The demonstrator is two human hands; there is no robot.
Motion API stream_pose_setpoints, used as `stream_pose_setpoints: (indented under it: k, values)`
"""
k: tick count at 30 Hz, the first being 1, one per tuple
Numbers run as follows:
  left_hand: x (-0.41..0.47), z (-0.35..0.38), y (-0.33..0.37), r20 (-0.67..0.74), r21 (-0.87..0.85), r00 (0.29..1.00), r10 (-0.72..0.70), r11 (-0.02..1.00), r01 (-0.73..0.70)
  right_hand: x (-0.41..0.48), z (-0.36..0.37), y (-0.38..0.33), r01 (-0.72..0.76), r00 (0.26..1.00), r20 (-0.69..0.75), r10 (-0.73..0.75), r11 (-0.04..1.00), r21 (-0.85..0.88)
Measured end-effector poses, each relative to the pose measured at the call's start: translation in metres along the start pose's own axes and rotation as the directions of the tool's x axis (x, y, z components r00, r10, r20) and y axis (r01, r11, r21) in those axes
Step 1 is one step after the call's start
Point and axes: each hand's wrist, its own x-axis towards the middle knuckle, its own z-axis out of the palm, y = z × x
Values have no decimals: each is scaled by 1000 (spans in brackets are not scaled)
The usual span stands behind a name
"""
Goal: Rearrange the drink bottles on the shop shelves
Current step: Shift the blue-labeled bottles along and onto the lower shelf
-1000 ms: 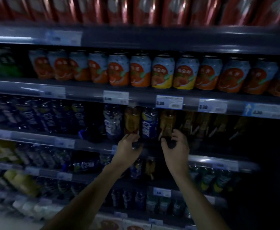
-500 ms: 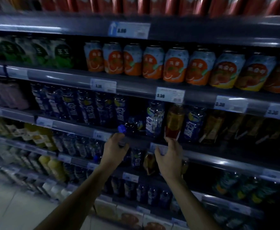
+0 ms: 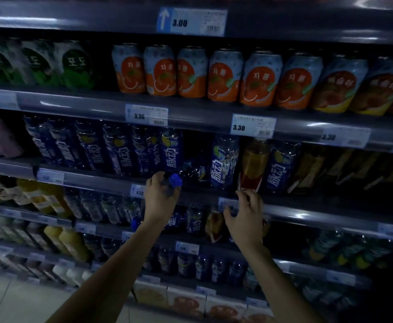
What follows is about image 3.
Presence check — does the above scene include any group of yellow labelled bottles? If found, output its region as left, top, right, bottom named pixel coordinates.
left=0, top=176, right=73, bottom=220

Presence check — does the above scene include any person's left hand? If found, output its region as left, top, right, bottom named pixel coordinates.
left=143, top=171, right=181, bottom=228

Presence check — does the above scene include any row of white fruit-print cartons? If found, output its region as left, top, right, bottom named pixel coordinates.
left=132, top=280, right=278, bottom=323

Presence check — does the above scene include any row of pale labelled bottles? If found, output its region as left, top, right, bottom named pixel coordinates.
left=0, top=211, right=54, bottom=254

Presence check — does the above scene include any row of dark green bottles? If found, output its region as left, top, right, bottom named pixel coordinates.
left=243, top=264, right=372, bottom=313

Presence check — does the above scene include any person's right forearm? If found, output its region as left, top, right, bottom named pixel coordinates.
left=238, top=245, right=325, bottom=323

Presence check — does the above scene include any yellow peach print drink can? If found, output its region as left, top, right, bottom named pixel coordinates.
left=311, top=57, right=369, bottom=114
left=350, top=58, right=393, bottom=117

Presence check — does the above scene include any person's right hand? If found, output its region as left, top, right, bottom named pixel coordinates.
left=223, top=188, right=266, bottom=251

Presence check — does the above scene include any dark grey store shelf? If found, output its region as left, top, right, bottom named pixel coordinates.
left=0, top=0, right=393, bottom=323

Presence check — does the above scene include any row of clear white-label bottles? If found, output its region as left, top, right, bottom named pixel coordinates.
left=63, top=188, right=145, bottom=227

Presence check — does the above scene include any row of orange fruit cans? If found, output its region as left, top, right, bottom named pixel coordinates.
left=111, top=43, right=393, bottom=118

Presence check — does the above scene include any person's left forearm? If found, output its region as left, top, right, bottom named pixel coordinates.
left=46, top=220, right=169, bottom=323

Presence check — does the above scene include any row of dark blue bottles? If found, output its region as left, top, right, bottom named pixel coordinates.
left=23, top=114, right=185, bottom=177

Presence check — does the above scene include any row of small blue bottles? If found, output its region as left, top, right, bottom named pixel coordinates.
left=83, top=233, right=249, bottom=285

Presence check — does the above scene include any row of gold label bottles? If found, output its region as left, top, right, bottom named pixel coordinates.
left=288, top=147, right=393, bottom=201

